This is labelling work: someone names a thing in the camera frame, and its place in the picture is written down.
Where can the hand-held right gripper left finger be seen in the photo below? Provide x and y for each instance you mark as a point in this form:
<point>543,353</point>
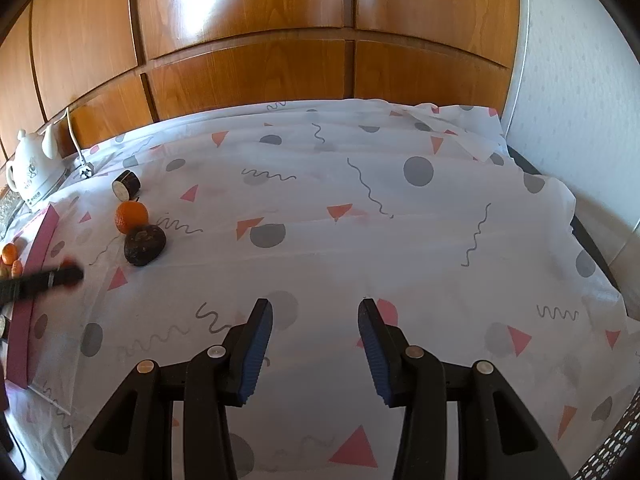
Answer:
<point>256,350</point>

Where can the small orange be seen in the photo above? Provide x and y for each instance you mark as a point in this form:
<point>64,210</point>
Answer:
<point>9,254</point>

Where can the small red fruit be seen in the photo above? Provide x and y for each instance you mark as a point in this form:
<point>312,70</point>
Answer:
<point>66,261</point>

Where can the small carrot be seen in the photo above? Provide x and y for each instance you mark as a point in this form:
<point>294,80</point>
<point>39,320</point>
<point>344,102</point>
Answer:
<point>17,267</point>

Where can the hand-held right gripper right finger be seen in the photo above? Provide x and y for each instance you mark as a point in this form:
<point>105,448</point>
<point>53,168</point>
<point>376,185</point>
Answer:
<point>372,355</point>

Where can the wooden wardrobe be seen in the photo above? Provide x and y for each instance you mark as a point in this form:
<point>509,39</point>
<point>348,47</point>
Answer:
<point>250,35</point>

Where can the woven placemat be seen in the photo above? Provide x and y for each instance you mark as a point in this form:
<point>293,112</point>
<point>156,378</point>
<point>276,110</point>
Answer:
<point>7,212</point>

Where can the large orange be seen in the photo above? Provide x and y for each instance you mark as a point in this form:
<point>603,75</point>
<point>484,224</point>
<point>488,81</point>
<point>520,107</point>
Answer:
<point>131,216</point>

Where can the white power plug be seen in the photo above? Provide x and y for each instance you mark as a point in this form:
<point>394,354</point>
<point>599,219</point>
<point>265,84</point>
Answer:
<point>86,171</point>

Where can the white patterned tablecloth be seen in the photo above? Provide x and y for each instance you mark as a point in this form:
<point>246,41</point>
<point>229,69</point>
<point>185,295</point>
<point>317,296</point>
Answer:
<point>350,240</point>

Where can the black perforated chair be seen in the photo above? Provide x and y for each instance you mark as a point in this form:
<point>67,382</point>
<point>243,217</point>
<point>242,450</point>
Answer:
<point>617,445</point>

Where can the dark brown round fruit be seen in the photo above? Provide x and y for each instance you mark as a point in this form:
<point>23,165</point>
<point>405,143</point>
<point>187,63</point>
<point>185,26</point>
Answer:
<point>145,244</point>

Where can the white electric kettle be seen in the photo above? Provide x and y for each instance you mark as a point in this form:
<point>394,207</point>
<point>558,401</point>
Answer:
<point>35,175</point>

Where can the dark cut cylinder fruit piece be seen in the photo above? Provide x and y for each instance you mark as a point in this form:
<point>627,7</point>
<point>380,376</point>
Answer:
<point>125,183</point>

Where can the pink tray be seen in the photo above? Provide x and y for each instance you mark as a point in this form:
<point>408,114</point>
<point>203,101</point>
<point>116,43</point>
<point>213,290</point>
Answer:
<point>22,350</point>

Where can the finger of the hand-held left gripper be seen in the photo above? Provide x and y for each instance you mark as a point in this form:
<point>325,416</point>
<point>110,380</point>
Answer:
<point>35,282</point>

